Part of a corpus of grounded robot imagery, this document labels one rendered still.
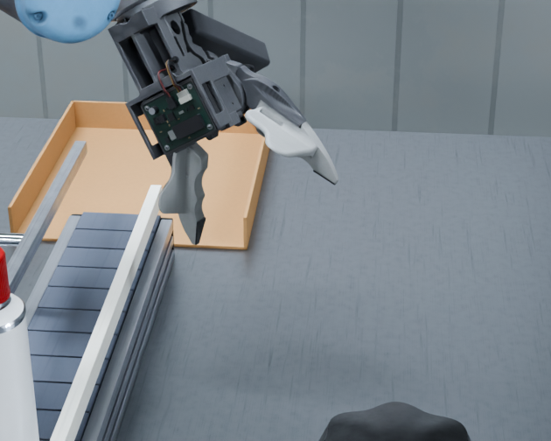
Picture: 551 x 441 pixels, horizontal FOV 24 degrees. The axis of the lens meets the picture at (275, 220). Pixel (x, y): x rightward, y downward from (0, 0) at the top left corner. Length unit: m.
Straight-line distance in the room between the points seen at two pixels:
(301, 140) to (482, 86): 1.59
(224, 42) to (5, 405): 0.38
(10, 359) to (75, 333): 0.27
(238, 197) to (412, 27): 1.19
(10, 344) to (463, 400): 0.45
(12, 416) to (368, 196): 0.69
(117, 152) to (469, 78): 1.17
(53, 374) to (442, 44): 1.64
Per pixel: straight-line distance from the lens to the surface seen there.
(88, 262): 1.26
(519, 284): 1.33
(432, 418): 0.55
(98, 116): 1.66
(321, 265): 1.35
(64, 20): 0.90
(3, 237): 1.16
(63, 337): 1.15
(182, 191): 1.11
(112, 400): 1.08
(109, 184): 1.52
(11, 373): 0.90
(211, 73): 1.04
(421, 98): 2.65
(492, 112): 2.64
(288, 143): 1.04
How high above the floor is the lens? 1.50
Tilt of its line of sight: 28 degrees down
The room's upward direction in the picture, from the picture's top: straight up
